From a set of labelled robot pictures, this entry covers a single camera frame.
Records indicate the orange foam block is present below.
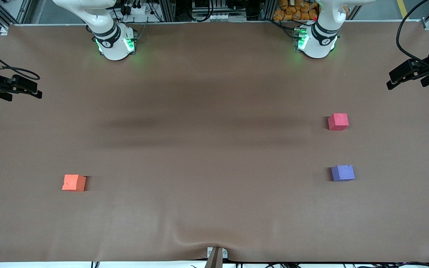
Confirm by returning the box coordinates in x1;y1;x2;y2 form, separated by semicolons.
62;174;87;192

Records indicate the red foam block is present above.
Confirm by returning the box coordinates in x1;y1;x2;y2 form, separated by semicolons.
328;113;349;131

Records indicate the purple foam block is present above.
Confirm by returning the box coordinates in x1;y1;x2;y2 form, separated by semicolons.
331;165;356;182

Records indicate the bag of orange items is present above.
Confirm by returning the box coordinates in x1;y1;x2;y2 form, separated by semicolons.
273;0;350;22

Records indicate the white power strip with plugs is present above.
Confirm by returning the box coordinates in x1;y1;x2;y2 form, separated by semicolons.
122;0;148;16

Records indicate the white terminal connector row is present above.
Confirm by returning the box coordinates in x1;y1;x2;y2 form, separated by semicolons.
207;13;238;22

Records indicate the large table cover mat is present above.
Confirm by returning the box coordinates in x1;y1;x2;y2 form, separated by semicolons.
0;22;429;263

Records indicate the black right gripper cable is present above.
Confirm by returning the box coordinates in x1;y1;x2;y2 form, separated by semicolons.
0;42;41;81

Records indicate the metal table clamp bracket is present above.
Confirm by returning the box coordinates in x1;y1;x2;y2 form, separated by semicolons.
204;246;229;268

